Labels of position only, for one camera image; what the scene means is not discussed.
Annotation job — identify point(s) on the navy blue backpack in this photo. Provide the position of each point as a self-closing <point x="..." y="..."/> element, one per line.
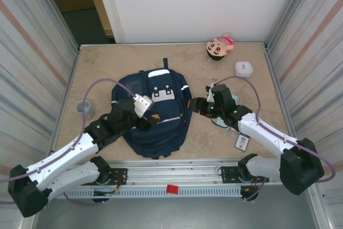
<point x="166" y="135"/>

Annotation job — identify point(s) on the light blue pencil case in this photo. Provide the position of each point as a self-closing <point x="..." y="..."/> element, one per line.
<point x="220" y="122"/>

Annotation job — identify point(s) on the clear plastic supply box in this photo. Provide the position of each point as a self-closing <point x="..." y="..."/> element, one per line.
<point x="232" y="133"/>

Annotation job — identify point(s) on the black and white card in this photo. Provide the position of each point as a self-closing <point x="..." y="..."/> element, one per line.
<point x="242" y="143"/>

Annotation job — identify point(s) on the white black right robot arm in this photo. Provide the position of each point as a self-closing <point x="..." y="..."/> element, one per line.
<point x="268" y="135"/>

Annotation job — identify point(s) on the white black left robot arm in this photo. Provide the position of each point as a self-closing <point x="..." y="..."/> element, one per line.
<point x="64" y="154"/>

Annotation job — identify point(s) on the small white box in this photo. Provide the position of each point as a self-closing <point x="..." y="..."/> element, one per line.
<point x="244" y="69"/>

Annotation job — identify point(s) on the pink plush doll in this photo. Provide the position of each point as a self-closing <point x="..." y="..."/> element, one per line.
<point x="217" y="48"/>

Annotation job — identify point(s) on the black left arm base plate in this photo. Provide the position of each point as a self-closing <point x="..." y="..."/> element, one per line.
<point x="120" y="172"/>

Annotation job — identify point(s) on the aluminium rail frame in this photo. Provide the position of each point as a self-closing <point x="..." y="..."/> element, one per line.
<point x="174" y="171"/>

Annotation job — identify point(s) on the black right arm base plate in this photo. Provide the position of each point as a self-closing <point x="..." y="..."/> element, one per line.
<point x="227" y="172"/>

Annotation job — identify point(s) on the white door frame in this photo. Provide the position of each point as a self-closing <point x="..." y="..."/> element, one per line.
<point x="107" y="11"/>

